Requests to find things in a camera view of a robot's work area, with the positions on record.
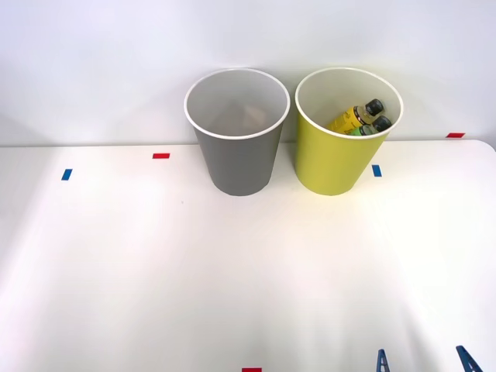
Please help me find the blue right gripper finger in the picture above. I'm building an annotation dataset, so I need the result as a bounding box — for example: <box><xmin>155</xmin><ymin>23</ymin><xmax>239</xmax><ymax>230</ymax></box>
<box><xmin>455</xmin><ymin>345</ymin><xmax>484</xmax><ymax>372</ymax></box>
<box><xmin>375</xmin><ymin>348</ymin><xmax>391</xmax><ymax>372</ymax></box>

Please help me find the yellow label bottle black cap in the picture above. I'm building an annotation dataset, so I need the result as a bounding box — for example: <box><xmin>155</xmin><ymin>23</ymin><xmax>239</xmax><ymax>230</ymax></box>
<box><xmin>329</xmin><ymin>98</ymin><xmax>385</xmax><ymax>133</ymax></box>

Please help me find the yellow-green plastic waste bin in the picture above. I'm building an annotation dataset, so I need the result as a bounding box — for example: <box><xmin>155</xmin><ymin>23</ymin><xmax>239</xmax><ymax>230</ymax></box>
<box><xmin>294</xmin><ymin>67</ymin><xmax>405</xmax><ymax>197</ymax></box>

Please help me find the green label bottle black cap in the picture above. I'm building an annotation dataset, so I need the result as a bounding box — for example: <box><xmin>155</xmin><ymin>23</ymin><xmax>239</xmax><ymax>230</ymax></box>
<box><xmin>347</xmin><ymin>115</ymin><xmax>393</xmax><ymax>137</ymax></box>

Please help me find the grey plastic waste bin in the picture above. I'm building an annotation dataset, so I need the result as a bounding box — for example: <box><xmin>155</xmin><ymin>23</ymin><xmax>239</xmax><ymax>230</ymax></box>
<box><xmin>183</xmin><ymin>67</ymin><xmax>291</xmax><ymax>197</ymax></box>

